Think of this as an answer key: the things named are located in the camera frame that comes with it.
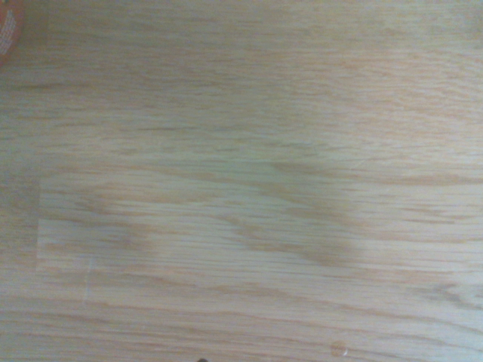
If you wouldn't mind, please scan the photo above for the Quaker cereal packet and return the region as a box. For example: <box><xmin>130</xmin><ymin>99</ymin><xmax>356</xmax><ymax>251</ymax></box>
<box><xmin>0</xmin><ymin>0</ymin><xmax>26</xmax><ymax>67</ymax></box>

